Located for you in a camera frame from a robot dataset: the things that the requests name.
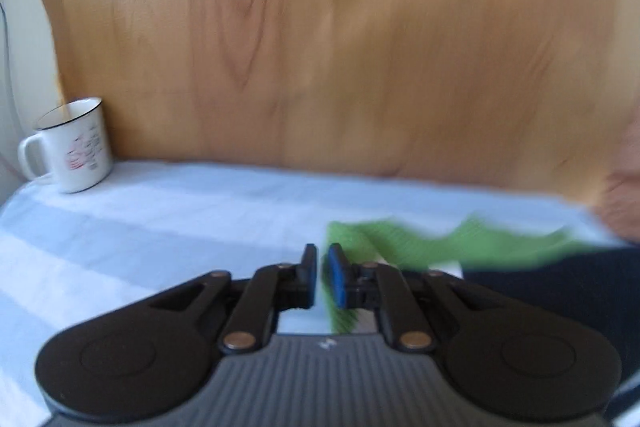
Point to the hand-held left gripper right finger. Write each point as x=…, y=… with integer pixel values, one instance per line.
x=337, y=279

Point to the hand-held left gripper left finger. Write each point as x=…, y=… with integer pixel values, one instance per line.
x=310, y=277

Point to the green navy white knit sweater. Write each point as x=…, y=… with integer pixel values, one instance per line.
x=400, y=243

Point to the person's right hand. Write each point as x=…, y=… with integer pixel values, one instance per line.
x=625, y=207

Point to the striped light blue bed sheet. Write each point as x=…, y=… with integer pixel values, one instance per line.
x=150, y=227

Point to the wood pattern board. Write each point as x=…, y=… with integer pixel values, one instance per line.
x=300, y=57

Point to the white enamel mug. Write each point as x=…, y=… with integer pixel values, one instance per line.
x=85, y=152

